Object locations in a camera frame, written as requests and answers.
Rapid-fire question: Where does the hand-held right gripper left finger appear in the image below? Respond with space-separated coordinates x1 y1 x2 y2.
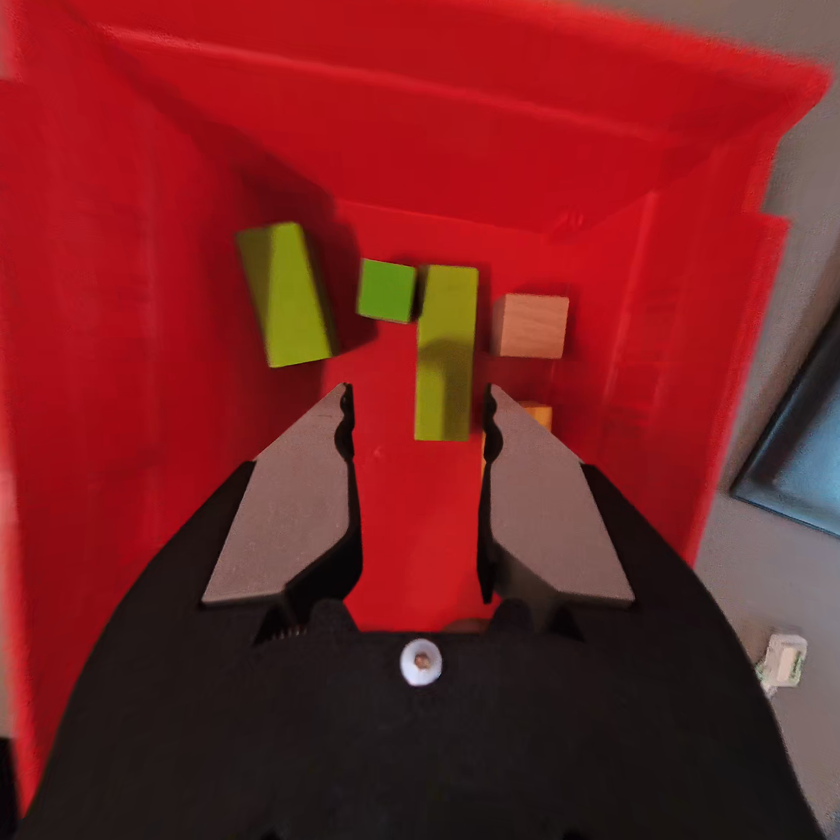
201 384 364 624

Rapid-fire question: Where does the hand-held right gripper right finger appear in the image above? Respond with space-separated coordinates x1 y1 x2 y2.
477 385 636 631

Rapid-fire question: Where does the long lime wooden block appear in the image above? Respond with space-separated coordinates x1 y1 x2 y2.
413 264 480 442

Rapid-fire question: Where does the red plastic bin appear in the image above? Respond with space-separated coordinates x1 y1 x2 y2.
0 0 834 815

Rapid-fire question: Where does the orange wooden block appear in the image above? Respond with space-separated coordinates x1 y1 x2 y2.
481 402 553 473

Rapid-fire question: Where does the natural wooden cube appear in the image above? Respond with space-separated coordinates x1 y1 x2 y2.
492 293 571 360

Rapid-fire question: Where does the lime wedge wooden block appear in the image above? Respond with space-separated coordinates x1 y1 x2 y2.
235 222 339 368

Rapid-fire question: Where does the green wooden cube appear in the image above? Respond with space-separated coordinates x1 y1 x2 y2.
356 258 419 324

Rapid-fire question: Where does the black tablet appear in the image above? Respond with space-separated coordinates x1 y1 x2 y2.
730 328 840 539

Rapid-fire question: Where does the white power adapter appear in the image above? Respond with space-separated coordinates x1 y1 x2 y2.
755 630 808 697

